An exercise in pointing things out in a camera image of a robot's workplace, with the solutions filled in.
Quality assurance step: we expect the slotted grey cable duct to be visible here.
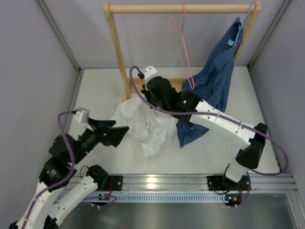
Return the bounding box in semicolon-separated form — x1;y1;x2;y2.
82;193;228;203

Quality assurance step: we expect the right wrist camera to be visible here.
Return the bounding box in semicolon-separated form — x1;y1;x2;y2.
138;65;158;91

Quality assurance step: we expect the pink wire hanger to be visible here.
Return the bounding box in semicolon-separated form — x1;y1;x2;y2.
167;3;195;90

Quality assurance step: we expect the blue checked shirt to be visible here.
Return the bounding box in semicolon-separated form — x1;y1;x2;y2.
176;17;244;149

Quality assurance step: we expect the light blue hanger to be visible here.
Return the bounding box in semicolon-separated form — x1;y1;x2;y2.
233;3;253;46

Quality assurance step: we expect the aluminium mounting rail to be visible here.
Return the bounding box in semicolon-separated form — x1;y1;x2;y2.
59;173;297;191

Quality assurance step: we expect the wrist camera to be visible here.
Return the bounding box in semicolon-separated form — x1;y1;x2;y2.
72;107;90;125
138;65;158;91

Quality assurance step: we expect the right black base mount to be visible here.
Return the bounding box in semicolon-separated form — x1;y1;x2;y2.
207;175;228;192

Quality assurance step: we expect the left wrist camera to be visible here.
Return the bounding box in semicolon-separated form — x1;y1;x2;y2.
72;107;90;125

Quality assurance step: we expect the white shirt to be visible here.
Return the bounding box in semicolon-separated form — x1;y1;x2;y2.
112;96;177;158

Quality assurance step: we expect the purple cable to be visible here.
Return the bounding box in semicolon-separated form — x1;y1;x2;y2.
129;66;290;176
23;111;117;225

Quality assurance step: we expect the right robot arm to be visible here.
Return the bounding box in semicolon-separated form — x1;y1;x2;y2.
141;76;267;189

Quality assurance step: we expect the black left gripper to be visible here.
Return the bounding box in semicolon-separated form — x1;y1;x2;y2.
71;117;129;165

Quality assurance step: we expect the wooden clothes rack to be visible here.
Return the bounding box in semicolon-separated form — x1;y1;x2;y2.
103;0;262;99

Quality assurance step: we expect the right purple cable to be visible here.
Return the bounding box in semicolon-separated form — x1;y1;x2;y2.
129;66;290;176

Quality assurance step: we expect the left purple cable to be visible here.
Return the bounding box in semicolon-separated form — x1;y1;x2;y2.
23;111;117;225

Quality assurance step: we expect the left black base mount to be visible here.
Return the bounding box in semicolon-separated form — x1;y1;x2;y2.
104;176;123;191

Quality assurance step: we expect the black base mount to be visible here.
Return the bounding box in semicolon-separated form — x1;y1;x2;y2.
104;176;123;191
207;175;228;192

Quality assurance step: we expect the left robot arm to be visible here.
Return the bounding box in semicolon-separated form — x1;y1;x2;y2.
10;114;129;229

